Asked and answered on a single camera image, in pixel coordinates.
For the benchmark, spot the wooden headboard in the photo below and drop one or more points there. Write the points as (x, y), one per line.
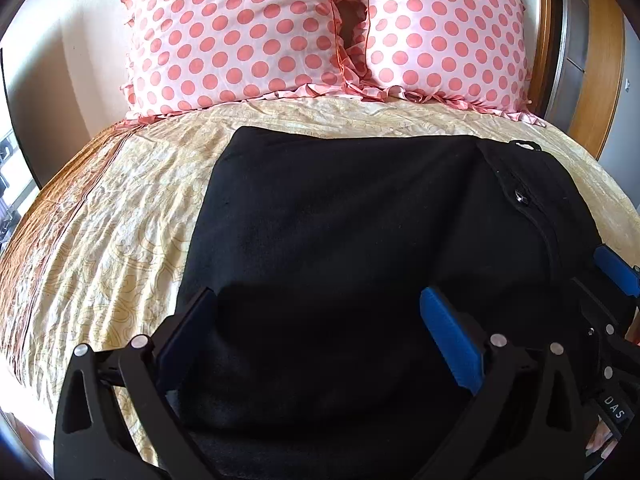
(540, 35)

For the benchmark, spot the yellow patterned bed quilt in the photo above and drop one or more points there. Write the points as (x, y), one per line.
(125, 240)

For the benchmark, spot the dark window frame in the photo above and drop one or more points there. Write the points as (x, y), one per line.
(17, 120)

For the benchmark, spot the person's right hand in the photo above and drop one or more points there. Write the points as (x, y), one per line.
(602, 447)

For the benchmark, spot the black pants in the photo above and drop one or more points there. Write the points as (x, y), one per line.
(325, 240)

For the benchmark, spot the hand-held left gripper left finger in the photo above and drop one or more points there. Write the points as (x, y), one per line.
(187, 340)

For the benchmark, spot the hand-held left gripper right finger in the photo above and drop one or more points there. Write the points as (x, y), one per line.
(450, 342)

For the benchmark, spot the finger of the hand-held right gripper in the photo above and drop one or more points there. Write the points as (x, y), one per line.
(595, 310)
(617, 272)

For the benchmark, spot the pink polka dot pillow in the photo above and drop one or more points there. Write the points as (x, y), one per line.
(445, 35)
(230, 35)

